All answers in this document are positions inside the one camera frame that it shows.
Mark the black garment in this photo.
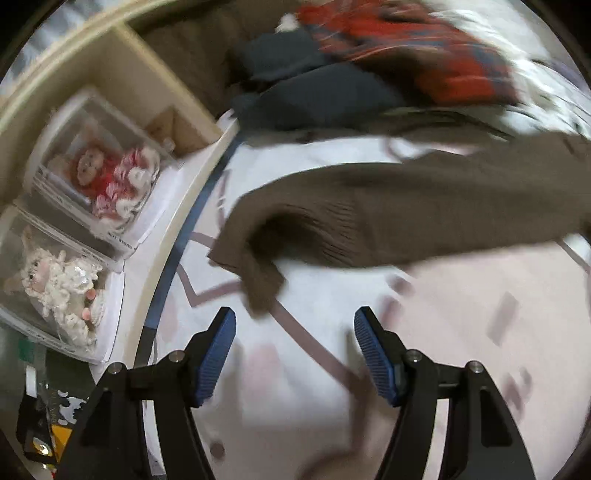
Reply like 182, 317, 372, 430
231, 28, 406, 131

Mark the brown knit cardigan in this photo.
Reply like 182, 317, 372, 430
209, 131, 590, 315

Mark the red doll in case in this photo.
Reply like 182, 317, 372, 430
23, 87, 178, 253

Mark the white doll in case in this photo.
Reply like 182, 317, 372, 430
1, 206, 125, 365

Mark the red plaid garment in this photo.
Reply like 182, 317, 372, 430
295, 1, 519, 107

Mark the wooden headboard shelf left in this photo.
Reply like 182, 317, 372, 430
1, 1, 238, 371

